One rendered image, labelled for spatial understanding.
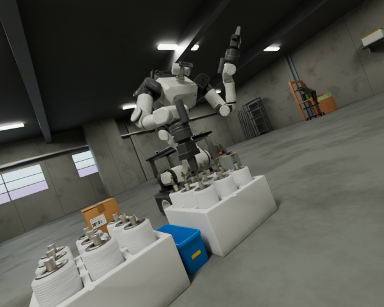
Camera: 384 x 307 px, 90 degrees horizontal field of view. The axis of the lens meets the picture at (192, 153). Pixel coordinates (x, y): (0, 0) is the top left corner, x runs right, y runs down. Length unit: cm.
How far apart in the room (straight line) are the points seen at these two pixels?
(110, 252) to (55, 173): 855
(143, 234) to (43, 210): 849
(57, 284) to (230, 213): 57
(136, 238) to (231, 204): 38
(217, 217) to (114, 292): 40
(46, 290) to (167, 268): 31
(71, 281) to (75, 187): 847
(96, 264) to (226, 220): 46
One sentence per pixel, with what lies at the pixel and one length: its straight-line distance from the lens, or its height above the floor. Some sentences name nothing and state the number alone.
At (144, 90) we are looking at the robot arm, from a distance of 120.
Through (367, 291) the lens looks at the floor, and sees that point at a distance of 62.
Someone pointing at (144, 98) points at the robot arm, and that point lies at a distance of 115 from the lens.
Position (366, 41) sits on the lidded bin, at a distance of 948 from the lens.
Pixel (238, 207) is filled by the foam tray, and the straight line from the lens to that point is 86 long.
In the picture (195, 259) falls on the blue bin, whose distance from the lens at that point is 80.
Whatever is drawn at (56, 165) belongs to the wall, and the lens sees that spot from 920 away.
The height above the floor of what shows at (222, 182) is 24.
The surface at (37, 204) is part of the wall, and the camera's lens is 912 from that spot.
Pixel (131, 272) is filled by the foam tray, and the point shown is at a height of 15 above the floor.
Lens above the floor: 40
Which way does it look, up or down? level
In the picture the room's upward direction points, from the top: 21 degrees counter-clockwise
